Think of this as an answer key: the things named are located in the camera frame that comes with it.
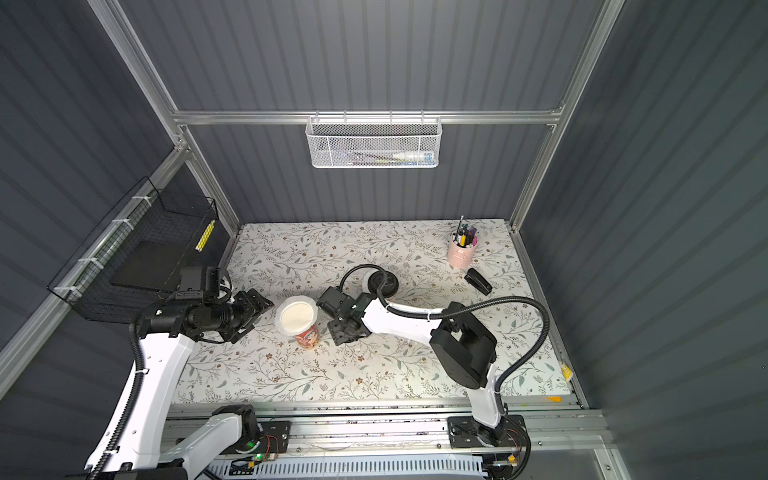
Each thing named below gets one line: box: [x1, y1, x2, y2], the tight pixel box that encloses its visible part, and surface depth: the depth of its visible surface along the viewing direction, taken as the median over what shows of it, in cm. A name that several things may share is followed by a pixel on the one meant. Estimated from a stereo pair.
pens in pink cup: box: [452, 215, 479, 248], surface depth 101 cm
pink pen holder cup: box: [448, 232, 479, 269], surface depth 104 cm
